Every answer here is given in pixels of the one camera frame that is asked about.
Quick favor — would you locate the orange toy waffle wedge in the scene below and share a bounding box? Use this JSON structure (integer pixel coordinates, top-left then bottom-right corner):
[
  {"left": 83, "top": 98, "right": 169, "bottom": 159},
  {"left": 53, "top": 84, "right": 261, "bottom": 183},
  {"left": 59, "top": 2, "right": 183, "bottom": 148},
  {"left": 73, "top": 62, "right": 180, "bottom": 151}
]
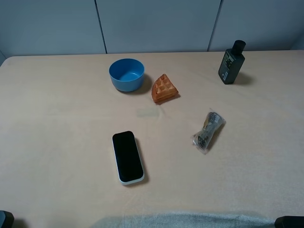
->
[{"left": 152, "top": 74, "right": 179, "bottom": 103}]

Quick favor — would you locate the grey foam pad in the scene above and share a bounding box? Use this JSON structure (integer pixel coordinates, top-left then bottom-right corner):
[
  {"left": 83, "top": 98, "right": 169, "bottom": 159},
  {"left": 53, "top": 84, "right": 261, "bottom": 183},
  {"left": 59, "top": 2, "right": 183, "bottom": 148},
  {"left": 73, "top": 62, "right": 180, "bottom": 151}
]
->
[{"left": 91, "top": 212, "right": 275, "bottom": 228}]

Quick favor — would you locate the black flat bottle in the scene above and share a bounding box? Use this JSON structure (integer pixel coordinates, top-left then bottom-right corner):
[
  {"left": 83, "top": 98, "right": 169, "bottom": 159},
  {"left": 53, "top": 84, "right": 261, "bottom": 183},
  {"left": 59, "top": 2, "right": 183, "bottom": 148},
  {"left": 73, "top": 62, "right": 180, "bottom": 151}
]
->
[{"left": 218, "top": 40, "right": 246, "bottom": 85}]

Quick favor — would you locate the black and white phone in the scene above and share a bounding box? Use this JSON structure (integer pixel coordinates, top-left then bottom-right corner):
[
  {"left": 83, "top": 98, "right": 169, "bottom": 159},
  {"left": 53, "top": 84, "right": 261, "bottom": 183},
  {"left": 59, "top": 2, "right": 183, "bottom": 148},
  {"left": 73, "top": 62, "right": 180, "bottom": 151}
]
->
[{"left": 112, "top": 131, "right": 145, "bottom": 185}]

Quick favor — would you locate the blue plastic bowl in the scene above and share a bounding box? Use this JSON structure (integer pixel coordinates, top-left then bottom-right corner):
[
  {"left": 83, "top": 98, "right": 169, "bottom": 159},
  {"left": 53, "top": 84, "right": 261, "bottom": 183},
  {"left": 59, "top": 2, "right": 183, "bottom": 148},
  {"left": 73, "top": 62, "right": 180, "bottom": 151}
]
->
[{"left": 109, "top": 58, "right": 145, "bottom": 92}]

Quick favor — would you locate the cable in clear plastic bag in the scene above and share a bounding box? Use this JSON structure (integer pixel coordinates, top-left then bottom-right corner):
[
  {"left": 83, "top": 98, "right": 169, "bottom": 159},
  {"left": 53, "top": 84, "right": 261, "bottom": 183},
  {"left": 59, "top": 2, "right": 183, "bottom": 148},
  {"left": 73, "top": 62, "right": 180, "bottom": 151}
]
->
[{"left": 191, "top": 109, "right": 227, "bottom": 155}]

